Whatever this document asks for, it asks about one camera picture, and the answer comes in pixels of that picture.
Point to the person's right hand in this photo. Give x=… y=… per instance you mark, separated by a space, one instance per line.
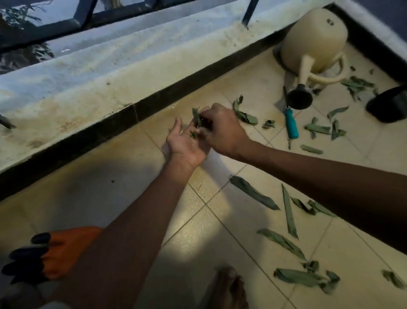
x=227 y=133

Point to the person's left hand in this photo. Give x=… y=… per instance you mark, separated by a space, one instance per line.
x=187 y=149

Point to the person's left forearm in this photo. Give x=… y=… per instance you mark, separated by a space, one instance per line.
x=127 y=242

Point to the person's right forearm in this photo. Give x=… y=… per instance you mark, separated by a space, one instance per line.
x=334 y=187

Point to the black metal railing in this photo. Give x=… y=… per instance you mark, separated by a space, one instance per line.
x=249 y=11

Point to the beige plastic watering can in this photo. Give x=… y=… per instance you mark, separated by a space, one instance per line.
x=314 y=41

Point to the orange black work glove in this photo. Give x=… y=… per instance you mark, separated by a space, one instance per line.
x=70 y=248

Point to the small black plastic pot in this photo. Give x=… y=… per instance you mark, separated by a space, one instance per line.
x=388 y=105

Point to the green trees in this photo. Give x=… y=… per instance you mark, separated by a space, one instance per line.
x=19 y=19

